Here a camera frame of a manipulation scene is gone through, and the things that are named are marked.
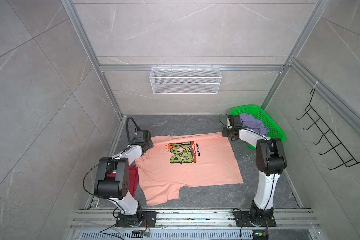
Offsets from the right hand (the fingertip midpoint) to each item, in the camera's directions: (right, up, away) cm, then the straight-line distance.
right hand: (226, 129), depth 105 cm
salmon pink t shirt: (-39, -21, -12) cm, 46 cm away
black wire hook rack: (+35, -6, -41) cm, 55 cm away
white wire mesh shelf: (-29, +34, -5) cm, 45 cm away
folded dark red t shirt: (-59, -27, -23) cm, 69 cm away
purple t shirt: (+21, +6, +9) cm, 24 cm away
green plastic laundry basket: (+34, -1, -2) cm, 34 cm away
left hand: (-56, -6, -9) cm, 57 cm away
